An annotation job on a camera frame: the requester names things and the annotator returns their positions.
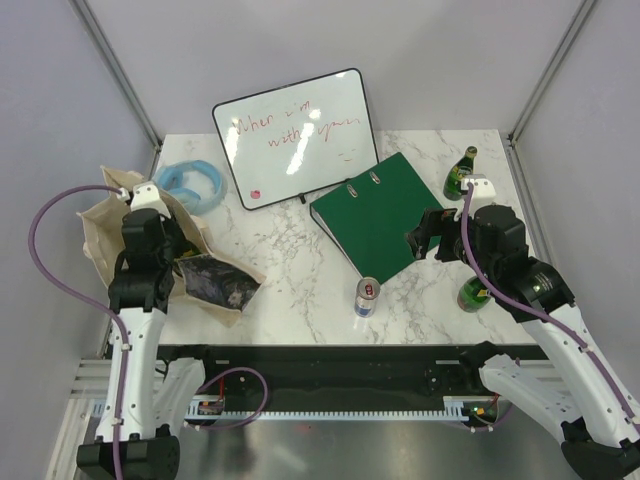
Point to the aluminium frame post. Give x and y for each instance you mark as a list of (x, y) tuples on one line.
[(108, 55), (560, 54)]

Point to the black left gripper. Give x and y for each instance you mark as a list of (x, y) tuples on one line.
[(181, 243)]

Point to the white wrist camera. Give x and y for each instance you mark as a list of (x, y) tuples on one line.
[(144, 196), (479, 191)]

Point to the white slotted cable duct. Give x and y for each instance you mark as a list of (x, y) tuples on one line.
[(451, 411)]

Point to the right aluminium frame post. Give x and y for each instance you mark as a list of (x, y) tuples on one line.
[(560, 54)]

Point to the small white whiteboard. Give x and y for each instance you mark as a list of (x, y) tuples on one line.
[(290, 141)]

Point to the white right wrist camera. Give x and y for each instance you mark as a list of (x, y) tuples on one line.
[(479, 191)]

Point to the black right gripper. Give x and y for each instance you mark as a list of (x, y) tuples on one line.
[(434, 222)]

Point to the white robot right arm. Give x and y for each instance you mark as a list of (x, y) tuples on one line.
[(597, 422)]

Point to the beige canvas tote bag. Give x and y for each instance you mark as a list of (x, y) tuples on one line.
[(212, 281)]

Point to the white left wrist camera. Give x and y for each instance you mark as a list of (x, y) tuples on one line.
[(144, 196)]

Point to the left aluminium frame post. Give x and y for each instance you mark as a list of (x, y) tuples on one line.
[(108, 55)]

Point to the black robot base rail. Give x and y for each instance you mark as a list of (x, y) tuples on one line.
[(336, 377)]

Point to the green ring binder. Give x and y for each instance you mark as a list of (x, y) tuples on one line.
[(370, 215)]

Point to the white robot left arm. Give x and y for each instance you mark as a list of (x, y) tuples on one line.
[(137, 436)]

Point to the silver blue energy drink can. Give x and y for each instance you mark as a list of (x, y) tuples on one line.
[(367, 294)]

